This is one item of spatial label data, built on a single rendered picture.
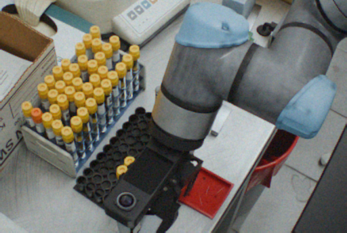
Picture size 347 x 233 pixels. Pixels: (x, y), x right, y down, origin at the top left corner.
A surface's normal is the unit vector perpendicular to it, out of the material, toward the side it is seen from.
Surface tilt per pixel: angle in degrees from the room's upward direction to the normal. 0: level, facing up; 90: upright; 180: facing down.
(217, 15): 30
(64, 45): 1
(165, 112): 62
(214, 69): 49
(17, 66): 7
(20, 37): 89
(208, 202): 0
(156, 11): 25
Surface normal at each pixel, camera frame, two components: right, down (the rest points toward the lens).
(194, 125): 0.25, 0.57
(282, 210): 0.00, -0.54
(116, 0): 0.61, 0.67
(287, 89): -0.23, -0.08
